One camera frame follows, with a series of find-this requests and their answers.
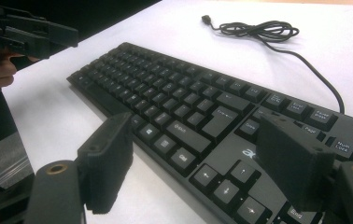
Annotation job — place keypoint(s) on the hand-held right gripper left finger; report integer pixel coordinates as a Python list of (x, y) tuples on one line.
[(106, 161)]

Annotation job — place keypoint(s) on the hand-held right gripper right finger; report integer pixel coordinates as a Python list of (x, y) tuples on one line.
[(293, 165)]

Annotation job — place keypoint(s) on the black computer keyboard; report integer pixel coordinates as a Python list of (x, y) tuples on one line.
[(180, 102)]

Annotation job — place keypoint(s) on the black curtain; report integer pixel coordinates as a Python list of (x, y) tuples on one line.
[(103, 15)]

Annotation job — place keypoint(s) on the long aluminium rail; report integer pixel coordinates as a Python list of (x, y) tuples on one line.
[(3, 174)]

